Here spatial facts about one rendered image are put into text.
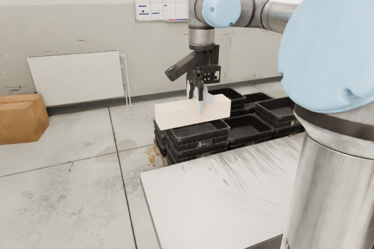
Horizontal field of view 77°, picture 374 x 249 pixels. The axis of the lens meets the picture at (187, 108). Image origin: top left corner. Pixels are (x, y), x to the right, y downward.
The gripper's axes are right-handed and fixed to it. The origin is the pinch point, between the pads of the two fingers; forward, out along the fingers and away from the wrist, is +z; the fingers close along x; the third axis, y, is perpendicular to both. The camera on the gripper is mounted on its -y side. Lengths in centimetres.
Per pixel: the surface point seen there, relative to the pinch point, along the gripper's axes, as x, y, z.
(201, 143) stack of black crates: 57, 31, 58
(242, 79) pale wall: 256, 200, 96
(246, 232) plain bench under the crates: -21.0, 11.2, 39.3
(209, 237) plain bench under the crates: -18.3, -1.3, 39.4
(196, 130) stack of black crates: 77, 35, 60
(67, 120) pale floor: 230, -72, 110
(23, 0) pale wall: 257, -90, -27
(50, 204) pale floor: 92, -76, 110
